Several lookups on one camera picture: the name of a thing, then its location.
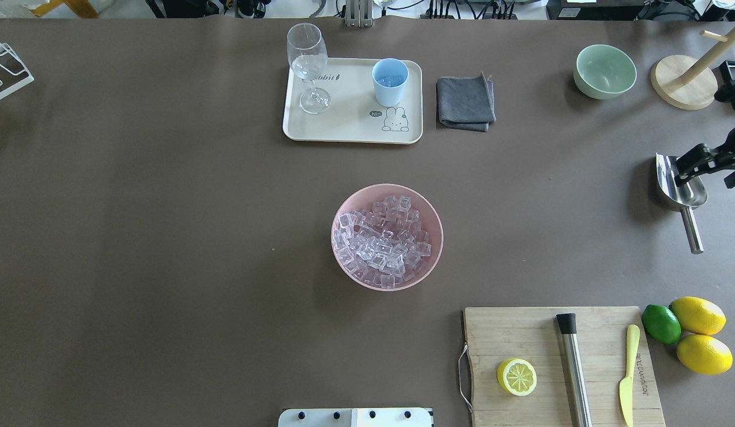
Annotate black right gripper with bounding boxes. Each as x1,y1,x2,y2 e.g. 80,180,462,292
675,80,735,189

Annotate steel ice scoop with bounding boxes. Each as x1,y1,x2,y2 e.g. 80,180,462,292
655,153,707,254

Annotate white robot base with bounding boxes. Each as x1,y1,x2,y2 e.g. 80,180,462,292
278,406,434,426

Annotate ice cubes in cup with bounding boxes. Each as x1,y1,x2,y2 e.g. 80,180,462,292
376,75,406,88

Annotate blue cup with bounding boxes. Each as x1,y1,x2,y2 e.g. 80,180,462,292
371,58,409,107

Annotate clear ice cubes pile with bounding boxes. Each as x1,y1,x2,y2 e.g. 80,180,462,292
331,195,434,290

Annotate wooden mug tree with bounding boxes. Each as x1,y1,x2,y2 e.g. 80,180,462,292
650,27,735,110

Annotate yellow lemon upper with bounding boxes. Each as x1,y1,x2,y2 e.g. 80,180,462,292
669,295,726,336

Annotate yellow lemon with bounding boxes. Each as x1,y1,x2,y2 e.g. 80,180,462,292
669,295,726,336
676,334,733,375

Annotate green bowl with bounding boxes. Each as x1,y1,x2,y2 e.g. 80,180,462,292
573,45,637,100

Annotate green lime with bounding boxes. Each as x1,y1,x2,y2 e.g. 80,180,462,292
641,304,682,345

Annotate yellow plastic knife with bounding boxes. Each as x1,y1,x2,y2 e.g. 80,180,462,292
618,324,640,426

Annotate yellow lemon lower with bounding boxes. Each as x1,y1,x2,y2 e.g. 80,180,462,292
676,334,733,375

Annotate steel muddler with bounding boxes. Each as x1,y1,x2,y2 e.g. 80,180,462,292
555,313,593,426

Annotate grey folded cloth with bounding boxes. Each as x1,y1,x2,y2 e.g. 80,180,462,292
436,74,497,132

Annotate wooden cutting board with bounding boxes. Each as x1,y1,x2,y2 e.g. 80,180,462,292
464,306,642,426

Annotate half lemon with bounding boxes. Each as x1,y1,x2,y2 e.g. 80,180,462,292
497,358,538,397

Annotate pink bowl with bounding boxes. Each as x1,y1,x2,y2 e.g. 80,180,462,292
331,184,443,291

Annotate cream rabbit tray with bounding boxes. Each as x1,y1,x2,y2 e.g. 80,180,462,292
282,58,424,144

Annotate clear wine glass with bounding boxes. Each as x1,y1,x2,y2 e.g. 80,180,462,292
287,23,331,114

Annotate white wire cup rack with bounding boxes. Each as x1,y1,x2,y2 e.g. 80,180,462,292
0,42,34,100

